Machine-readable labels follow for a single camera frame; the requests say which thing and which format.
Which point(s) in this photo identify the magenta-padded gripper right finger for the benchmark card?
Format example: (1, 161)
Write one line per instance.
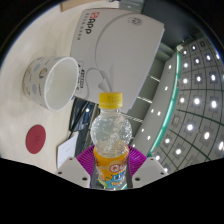
(138, 161)

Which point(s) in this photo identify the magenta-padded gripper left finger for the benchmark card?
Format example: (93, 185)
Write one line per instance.
(84, 161)

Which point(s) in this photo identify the clear bottle with yellow cap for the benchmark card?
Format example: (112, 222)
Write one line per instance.
(111, 166)

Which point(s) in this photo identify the white paper sheet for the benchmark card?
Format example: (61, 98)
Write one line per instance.
(66, 148)

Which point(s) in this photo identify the black bag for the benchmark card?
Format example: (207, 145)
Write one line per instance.
(80, 115)

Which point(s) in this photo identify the flat round red coaster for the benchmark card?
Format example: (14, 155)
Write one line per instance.
(36, 139)

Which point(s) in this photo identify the white patterned paper cup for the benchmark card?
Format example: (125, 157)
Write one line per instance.
(60, 83)

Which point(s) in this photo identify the group of ceiling lights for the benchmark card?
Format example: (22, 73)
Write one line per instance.
(196, 101)

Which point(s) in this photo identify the large white printed carton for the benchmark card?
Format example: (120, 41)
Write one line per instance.
(120, 50)

